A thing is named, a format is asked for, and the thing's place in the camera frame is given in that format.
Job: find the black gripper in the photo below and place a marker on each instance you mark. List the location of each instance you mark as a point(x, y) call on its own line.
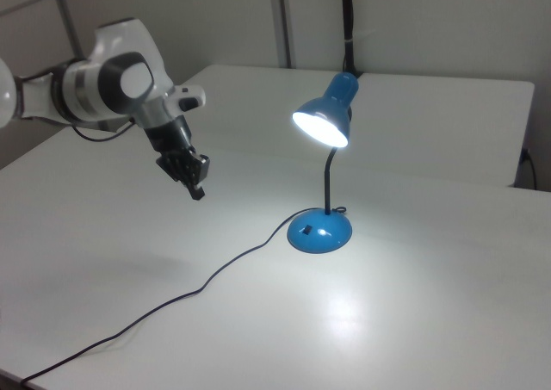
point(170, 142)

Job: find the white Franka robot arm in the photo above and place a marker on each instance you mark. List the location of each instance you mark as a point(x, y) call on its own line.
point(112, 84)

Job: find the black vertical pole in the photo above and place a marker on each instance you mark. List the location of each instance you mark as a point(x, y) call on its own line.
point(348, 28)

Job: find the blue gooseneck desk lamp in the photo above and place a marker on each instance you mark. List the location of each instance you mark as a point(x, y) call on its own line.
point(320, 235)

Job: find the grey partition post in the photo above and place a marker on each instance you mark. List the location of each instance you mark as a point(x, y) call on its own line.
point(284, 20)

